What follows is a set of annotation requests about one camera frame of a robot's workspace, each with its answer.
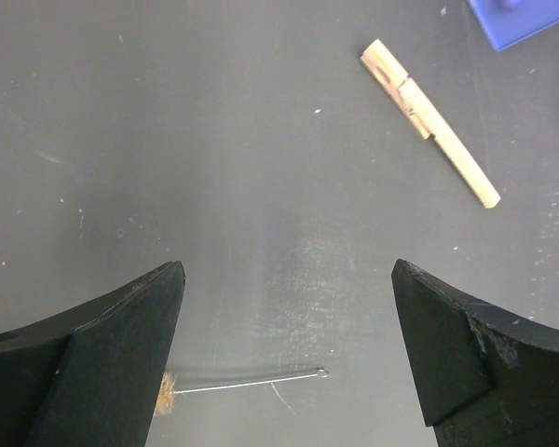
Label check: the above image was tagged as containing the wooden stick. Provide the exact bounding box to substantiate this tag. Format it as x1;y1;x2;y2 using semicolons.
360;39;500;209

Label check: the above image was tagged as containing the purple drawer box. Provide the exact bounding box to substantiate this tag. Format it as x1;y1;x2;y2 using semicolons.
468;0;559;51

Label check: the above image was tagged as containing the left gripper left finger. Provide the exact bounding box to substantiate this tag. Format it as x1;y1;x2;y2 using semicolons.
0;261;185;446

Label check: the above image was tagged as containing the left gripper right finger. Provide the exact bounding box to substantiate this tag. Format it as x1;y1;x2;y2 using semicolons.
391;260;559;446

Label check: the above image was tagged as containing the test tube brush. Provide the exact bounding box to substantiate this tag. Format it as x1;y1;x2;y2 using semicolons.
153;368;330;417

